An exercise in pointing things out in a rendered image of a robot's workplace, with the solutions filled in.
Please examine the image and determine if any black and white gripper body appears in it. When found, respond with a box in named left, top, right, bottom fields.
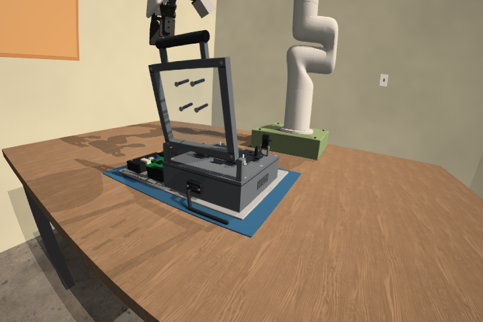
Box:
left=146, top=0, right=169, bottom=18

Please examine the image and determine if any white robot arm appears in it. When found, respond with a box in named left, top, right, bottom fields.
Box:
left=191, top=0, right=338, bottom=135

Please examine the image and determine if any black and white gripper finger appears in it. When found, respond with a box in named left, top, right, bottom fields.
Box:
left=149, top=13, right=161, bottom=46
left=159, top=0, right=176, bottom=38

